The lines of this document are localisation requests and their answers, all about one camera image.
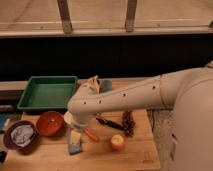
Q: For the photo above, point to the blue sponge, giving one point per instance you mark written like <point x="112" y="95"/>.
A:
<point x="73" y="149"/>

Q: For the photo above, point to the wooden cutting board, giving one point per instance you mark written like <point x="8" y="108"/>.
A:
<point x="51" y="153"/>

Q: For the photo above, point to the crumpled white cloth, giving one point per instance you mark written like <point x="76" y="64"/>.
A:
<point x="22" y="135"/>

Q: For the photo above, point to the black handled knife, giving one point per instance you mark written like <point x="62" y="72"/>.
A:
<point x="110" y="123"/>

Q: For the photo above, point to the dark grape bunch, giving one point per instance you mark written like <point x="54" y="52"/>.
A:
<point x="128" y="123"/>

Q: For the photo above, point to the orange carrot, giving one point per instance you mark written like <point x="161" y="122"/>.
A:
<point x="92" y="136"/>

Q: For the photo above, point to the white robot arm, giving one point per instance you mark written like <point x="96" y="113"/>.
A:
<point x="188" y="92"/>

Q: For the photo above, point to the metal window post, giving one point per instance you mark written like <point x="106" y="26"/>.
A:
<point x="65" y="16"/>
<point x="130" y="15"/>

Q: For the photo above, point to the yellow red apple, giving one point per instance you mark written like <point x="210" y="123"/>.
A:
<point x="117" y="142"/>

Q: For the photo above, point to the white paper cup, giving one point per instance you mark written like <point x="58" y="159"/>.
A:
<point x="68" y="117"/>

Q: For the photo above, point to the blue cup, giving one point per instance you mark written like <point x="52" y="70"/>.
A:
<point x="106" y="85"/>

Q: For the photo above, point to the purple bowl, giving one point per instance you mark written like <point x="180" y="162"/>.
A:
<point x="7" y="140"/>

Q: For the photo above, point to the red bowl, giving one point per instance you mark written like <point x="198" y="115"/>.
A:
<point x="49" y="123"/>

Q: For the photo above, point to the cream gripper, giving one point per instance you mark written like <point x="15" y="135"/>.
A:
<point x="75" y="137"/>

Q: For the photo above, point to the green plastic tray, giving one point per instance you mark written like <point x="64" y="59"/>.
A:
<point x="47" y="93"/>

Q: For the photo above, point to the right metal window post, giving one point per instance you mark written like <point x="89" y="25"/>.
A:
<point x="130" y="15"/>

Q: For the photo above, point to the left metal window post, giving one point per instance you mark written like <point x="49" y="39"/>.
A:
<point x="65" y="16"/>

